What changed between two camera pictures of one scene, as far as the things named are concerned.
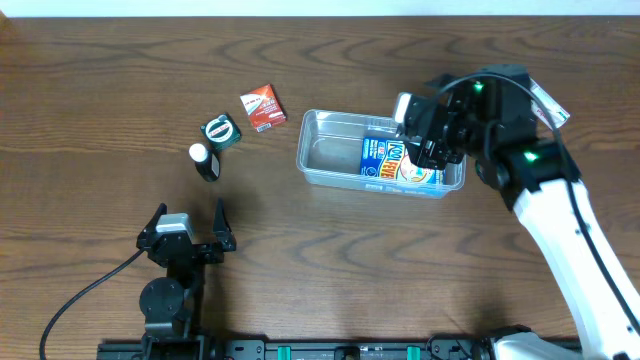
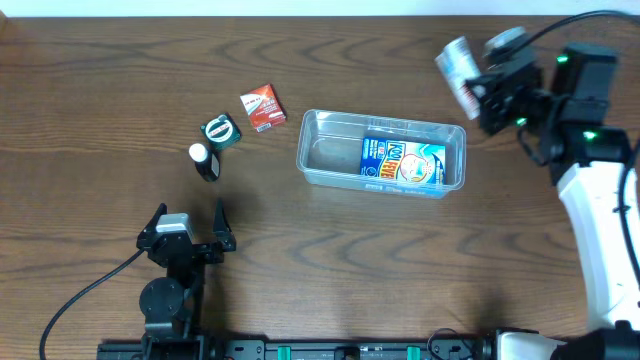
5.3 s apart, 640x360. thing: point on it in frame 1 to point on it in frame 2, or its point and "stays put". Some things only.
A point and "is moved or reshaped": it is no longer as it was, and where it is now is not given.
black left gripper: x=222 y=240 stays put
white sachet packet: x=559 y=114 is moved or reshaped
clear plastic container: x=367 y=152 stays put
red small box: x=263 y=107 stays put
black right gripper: x=433 y=154 to x=494 y=90
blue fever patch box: x=393 y=159 stays put
